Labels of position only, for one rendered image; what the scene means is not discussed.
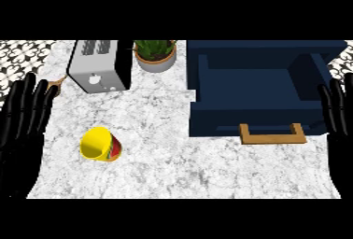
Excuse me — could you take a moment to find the potted green plant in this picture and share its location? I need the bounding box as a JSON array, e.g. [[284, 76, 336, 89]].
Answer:
[[133, 40, 179, 74]]

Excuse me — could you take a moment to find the yellow cup with red print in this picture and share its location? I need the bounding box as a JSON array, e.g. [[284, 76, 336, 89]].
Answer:
[[79, 126, 124, 162]]

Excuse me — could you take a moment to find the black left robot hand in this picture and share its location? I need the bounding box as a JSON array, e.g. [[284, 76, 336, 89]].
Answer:
[[0, 72, 61, 200]]

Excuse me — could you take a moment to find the navy blue open drawer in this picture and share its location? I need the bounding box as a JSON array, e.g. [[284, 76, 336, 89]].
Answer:
[[188, 53, 334, 138]]

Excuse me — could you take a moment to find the small wooden object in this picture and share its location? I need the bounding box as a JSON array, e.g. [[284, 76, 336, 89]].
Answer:
[[46, 74, 70, 95]]

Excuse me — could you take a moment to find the silver toaster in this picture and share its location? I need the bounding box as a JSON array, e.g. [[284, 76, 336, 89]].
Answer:
[[67, 40, 135, 94]]

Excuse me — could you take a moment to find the navy blue cabinet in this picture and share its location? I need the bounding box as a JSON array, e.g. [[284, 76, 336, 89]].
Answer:
[[185, 40, 349, 101]]

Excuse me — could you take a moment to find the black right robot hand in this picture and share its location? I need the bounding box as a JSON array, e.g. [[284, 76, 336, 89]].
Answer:
[[318, 72, 353, 200]]

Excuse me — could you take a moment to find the wooden drawer handle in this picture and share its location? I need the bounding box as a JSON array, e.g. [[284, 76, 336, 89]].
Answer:
[[240, 122, 309, 146]]

